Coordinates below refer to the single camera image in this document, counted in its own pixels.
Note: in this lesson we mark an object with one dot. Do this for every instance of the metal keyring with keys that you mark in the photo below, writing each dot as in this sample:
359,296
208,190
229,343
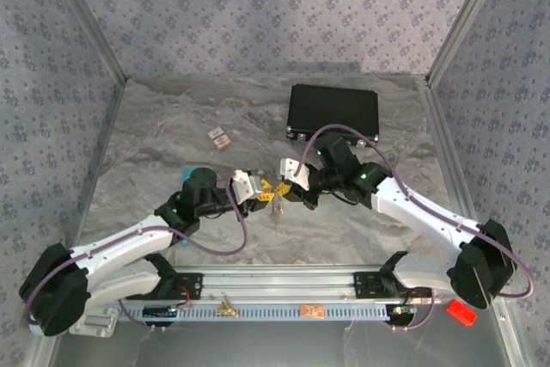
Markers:
277,210

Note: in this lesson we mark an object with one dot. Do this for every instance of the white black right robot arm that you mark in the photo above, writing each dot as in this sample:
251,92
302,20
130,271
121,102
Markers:
429,216

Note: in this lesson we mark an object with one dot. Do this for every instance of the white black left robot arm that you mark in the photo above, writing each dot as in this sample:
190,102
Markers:
120,242

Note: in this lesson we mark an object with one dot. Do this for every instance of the teal plastic tool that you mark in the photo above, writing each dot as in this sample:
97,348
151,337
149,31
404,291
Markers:
187,173

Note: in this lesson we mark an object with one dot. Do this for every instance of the small red white card box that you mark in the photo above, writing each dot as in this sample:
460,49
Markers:
218,137

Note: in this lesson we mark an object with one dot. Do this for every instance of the black hard case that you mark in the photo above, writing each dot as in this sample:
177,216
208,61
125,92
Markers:
333,111

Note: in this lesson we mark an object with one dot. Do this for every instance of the gold triangular metal piece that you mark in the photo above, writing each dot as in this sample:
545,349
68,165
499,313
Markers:
226,310

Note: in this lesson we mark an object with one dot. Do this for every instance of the left green controller board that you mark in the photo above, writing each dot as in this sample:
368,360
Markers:
161,311

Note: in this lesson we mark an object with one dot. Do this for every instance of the green controller board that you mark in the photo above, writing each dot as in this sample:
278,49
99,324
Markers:
161,311
402,310

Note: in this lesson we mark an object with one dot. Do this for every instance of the right green controller board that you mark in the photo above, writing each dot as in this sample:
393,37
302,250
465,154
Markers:
402,310

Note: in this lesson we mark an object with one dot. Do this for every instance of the red plastic block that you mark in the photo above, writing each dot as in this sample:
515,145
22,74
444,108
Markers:
461,312

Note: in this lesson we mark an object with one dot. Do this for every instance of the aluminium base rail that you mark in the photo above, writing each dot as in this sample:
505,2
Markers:
279,283

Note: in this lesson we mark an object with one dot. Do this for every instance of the aluminium table side rail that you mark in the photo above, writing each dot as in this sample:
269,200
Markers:
112,113
446,148

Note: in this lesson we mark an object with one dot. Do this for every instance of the orange label on rail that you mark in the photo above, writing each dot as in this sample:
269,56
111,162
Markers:
312,311

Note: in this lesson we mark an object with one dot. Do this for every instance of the silver metal bracket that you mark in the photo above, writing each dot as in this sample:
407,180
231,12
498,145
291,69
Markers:
101,324

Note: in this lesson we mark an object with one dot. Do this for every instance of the aluminium frame post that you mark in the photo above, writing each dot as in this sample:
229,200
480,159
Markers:
465,19
88,19

